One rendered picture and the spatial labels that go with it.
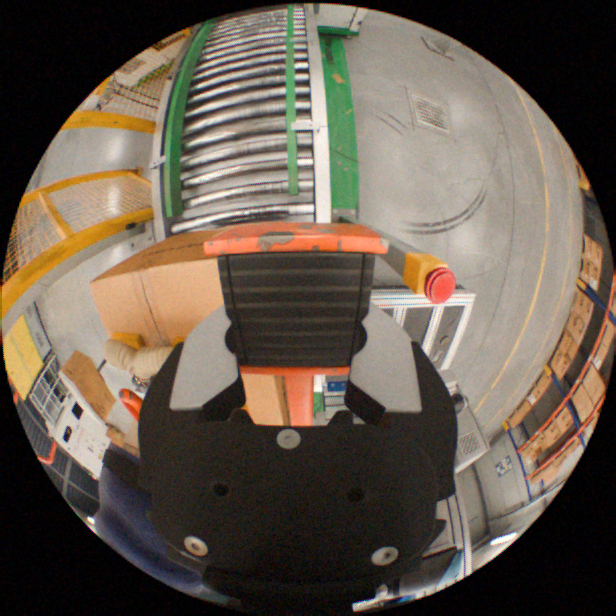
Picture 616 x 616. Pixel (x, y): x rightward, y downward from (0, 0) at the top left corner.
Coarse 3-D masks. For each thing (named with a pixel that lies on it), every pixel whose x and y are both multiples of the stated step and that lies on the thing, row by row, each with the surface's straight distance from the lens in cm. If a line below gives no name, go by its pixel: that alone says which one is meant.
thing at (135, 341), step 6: (114, 336) 49; (120, 336) 47; (126, 336) 46; (132, 336) 44; (138, 336) 43; (126, 342) 46; (132, 342) 44; (138, 342) 43; (132, 348) 46; (138, 348) 44; (132, 378) 50; (138, 384) 49
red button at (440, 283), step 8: (432, 272) 38; (440, 272) 38; (448, 272) 40; (432, 280) 38; (440, 280) 38; (448, 280) 39; (424, 288) 39; (432, 288) 38; (440, 288) 39; (448, 288) 40; (432, 296) 39; (440, 296) 40; (448, 296) 41
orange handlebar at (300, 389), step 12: (288, 384) 16; (300, 384) 16; (312, 384) 16; (120, 396) 36; (132, 396) 34; (288, 396) 18; (300, 396) 17; (312, 396) 18; (132, 408) 38; (300, 408) 19; (312, 408) 19; (300, 420) 21; (312, 420) 21
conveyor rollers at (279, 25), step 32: (224, 32) 158; (256, 32) 138; (256, 64) 113; (256, 96) 94; (192, 128) 98; (256, 128) 86; (192, 160) 92; (224, 192) 83; (256, 192) 80; (288, 192) 80; (192, 224) 90
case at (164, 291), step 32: (160, 256) 41; (192, 256) 32; (96, 288) 49; (128, 288) 40; (160, 288) 34; (192, 288) 31; (128, 320) 44; (160, 320) 38; (192, 320) 34; (256, 384) 39; (256, 416) 48; (288, 416) 63
